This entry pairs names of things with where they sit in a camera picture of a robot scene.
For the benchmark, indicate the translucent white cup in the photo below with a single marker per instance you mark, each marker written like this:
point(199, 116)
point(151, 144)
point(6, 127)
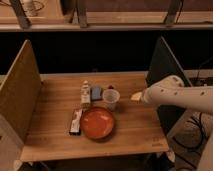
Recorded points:
point(111, 98)

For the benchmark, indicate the orange ceramic bowl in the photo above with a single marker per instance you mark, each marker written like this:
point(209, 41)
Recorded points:
point(97, 123)

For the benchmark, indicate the blue sponge block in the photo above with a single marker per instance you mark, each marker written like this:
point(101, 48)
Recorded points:
point(96, 93)

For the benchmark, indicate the flat snack bar package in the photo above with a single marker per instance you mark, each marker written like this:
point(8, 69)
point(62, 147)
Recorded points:
point(75, 122)

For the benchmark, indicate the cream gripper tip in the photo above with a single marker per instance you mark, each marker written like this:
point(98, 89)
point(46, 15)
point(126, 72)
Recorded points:
point(136, 96)

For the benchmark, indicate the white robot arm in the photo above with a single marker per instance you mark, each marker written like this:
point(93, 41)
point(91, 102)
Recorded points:
point(171, 91)

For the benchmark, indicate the white small bottle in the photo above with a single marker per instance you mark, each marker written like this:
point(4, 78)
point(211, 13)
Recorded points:
point(85, 95)

